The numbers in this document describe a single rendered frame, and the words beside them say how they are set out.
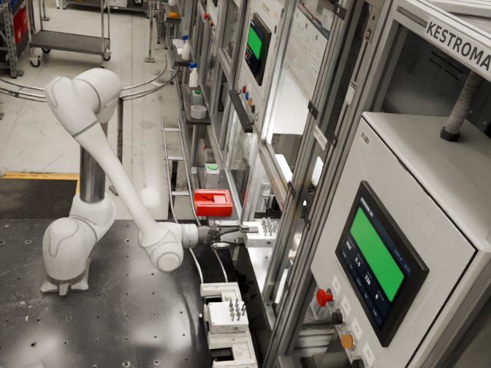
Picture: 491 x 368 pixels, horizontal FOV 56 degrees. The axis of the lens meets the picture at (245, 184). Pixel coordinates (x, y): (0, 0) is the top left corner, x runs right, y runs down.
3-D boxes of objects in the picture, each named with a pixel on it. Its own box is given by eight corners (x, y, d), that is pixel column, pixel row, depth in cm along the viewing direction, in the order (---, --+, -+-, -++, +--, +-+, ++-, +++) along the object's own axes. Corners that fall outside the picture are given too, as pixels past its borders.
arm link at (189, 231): (183, 235, 164) (199, 234, 165) (180, 218, 171) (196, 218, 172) (180, 253, 169) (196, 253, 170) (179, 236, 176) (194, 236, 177)
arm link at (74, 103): (88, 127, 145) (110, 111, 156) (52, 77, 139) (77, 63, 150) (62, 142, 151) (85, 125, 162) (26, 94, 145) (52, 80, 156)
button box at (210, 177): (202, 183, 220) (204, 162, 214) (218, 183, 222) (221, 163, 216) (204, 193, 214) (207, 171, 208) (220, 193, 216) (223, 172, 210)
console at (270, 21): (231, 86, 207) (248, -22, 181) (291, 90, 214) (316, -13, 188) (250, 131, 173) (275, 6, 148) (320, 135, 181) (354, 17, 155)
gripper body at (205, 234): (196, 250, 171) (221, 250, 173) (198, 234, 166) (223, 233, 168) (193, 237, 176) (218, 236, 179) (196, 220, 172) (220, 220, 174)
